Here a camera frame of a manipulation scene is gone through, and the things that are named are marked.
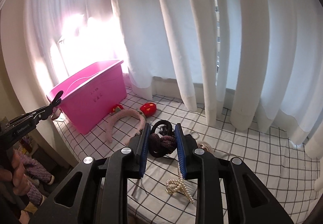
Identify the person's left hand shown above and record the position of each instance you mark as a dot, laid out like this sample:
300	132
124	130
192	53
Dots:
17	177

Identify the pink plastic bin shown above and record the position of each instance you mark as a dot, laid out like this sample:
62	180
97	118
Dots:
91	93

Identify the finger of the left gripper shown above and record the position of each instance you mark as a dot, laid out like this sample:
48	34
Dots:
56	101

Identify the white sheer curtain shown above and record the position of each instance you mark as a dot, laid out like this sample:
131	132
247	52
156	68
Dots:
262	56

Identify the purple knitted sleeve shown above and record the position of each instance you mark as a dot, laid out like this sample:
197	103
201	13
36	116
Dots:
34	170

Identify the dark purple scrunchie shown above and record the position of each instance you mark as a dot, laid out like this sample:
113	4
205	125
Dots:
160	146

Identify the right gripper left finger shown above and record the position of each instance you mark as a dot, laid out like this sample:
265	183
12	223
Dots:
138	157

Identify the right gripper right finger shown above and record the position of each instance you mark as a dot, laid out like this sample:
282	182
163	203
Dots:
186	144

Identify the black wrist watch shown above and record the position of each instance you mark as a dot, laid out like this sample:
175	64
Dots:
162	128

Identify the beige round jewelry piece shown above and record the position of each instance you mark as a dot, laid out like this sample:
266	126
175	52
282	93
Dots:
205	146

